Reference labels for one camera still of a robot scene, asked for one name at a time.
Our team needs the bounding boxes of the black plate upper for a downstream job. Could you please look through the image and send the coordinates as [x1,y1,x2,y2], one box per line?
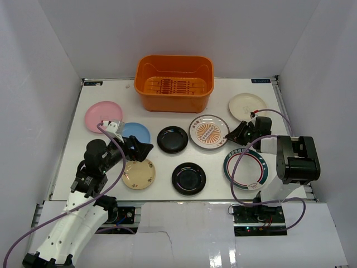
[157,126,189,154]

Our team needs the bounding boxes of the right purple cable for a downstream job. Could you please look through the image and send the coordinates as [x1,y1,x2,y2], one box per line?
[230,108,307,232]

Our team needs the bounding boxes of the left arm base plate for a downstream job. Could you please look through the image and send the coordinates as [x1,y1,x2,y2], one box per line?
[105,207,136,225]

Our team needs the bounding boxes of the pink plate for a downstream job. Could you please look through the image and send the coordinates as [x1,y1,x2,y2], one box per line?
[84,101,123,133]

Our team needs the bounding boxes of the orange sunburst patterned plate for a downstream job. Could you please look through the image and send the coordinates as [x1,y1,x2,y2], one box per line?
[189,114,230,150]

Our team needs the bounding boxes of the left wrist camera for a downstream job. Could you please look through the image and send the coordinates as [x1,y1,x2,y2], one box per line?
[102,120,125,141]

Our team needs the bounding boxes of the left corner label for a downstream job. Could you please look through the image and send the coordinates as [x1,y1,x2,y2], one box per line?
[83,81,103,86]

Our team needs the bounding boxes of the green rimmed white plate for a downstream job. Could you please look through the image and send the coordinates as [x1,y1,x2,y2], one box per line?
[223,149,269,190]

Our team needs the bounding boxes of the blue plate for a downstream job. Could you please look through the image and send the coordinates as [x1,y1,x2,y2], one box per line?
[122,122,151,143]

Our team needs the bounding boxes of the black plate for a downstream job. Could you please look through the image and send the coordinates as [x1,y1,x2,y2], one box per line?
[171,162,206,196]
[157,126,189,154]

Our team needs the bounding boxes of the black plate lower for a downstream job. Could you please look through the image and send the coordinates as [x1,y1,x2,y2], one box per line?
[171,162,206,196]

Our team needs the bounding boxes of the corner label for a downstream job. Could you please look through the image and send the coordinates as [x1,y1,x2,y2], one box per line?
[251,79,271,84]
[83,81,103,86]

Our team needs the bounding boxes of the yellow floral plate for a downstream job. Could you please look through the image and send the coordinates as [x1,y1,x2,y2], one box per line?
[122,159,156,190]

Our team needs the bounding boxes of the right corner label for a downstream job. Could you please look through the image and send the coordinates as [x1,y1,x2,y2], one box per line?
[251,79,271,84]

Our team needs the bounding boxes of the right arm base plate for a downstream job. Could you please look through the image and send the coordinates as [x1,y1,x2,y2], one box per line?
[228,204,285,224]

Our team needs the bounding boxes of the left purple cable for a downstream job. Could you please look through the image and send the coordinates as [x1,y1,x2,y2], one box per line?
[2,121,128,268]

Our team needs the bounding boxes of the cream bear plate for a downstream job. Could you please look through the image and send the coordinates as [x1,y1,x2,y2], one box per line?
[229,93,267,121]

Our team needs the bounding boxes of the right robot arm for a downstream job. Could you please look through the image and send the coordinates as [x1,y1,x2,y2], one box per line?
[225,116,321,223]

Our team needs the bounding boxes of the orange plastic bin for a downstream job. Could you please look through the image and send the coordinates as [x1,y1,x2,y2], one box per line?
[134,55,214,113]

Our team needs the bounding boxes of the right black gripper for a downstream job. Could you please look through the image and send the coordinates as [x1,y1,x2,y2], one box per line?
[226,121,258,146]

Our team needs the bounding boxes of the purple cable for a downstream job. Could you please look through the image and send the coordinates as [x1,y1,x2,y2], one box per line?
[2,121,128,268]
[230,108,307,232]

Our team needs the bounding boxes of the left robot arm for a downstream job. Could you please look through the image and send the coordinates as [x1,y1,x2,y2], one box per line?
[22,136,153,267]

